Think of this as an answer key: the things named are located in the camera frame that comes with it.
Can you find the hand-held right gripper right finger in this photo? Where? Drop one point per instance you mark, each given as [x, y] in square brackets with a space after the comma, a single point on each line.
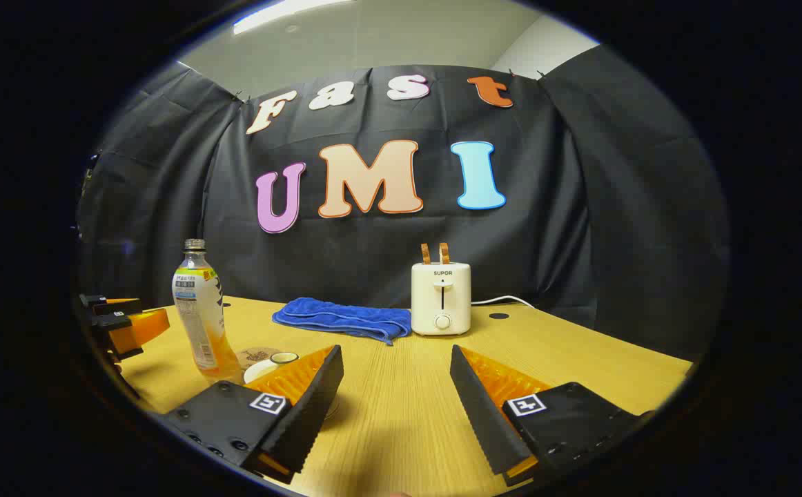
[484, 421]

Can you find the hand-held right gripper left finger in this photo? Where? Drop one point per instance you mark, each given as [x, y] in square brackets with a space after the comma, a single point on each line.
[311, 414]

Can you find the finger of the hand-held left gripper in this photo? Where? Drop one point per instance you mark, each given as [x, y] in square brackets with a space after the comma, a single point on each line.
[121, 308]
[111, 321]

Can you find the white teacup lid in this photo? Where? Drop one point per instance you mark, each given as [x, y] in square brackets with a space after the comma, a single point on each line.
[259, 371]

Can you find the clear water bottle orange drink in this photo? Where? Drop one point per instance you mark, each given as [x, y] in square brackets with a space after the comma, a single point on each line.
[197, 310]

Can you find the round cork coaster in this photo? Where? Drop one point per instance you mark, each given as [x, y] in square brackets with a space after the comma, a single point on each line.
[252, 355]

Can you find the blue towel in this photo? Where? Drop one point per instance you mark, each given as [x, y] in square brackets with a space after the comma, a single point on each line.
[346, 319]

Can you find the white toaster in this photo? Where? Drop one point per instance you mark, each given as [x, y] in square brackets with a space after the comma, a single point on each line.
[441, 304]

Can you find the black backdrop cloth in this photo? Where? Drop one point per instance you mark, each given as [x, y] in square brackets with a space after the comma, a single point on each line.
[373, 255]

